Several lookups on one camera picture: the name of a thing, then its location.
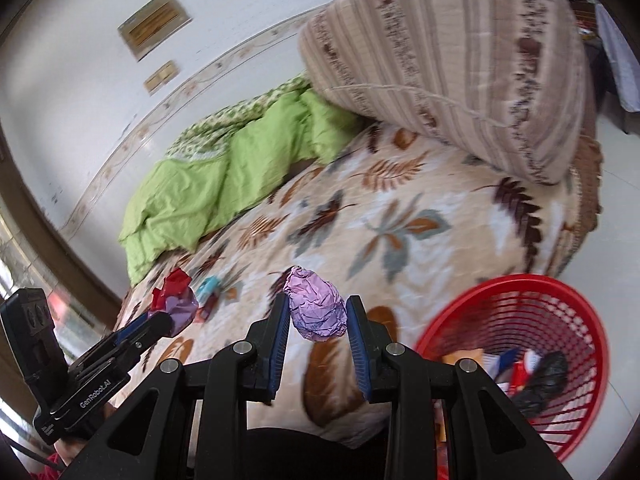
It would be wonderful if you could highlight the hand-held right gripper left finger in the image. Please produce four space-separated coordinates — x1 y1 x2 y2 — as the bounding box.
64 291 292 480

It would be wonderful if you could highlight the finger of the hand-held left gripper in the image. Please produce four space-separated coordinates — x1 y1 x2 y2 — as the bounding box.
114 311 157 345
122 312 173 357

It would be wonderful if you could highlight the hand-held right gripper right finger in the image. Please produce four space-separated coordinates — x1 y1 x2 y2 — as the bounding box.
345 295 574 480

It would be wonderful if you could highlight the purple wrapper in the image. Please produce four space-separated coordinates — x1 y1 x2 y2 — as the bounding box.
282 266 348 345
162 290 200 338

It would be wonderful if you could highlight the red plastic basket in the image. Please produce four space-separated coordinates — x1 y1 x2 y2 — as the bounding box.
415 274 611 463

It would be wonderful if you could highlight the person's left forearm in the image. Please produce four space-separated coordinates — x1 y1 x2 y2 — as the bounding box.
30 437 106 480

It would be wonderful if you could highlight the red crumpled wrapper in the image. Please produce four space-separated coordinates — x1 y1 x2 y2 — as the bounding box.
150 267 193 311

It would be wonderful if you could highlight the teal wrapper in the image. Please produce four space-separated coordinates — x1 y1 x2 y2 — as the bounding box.
196 275 221 306

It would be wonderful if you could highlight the leaf printed blanket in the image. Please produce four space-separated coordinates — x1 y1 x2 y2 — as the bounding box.
115 120 603 451

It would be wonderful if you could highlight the wooden door with glass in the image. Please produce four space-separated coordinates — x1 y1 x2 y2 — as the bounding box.
0 152 133 411

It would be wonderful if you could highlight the green quilt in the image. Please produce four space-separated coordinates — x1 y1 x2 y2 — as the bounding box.
118 72 361 286

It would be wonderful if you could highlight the black plastic bag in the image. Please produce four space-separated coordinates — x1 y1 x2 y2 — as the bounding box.
512 351 568 418

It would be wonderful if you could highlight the striped beige pillow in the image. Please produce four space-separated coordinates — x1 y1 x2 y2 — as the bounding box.
298 0 598 186

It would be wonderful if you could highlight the white cloth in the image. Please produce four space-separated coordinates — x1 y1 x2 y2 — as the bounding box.
595 4 640 113

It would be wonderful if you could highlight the beige wall switch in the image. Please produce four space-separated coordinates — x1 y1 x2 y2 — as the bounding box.
144 60 180 93

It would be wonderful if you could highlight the beige wall panel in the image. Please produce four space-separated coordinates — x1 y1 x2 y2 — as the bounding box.
117 0 193 63

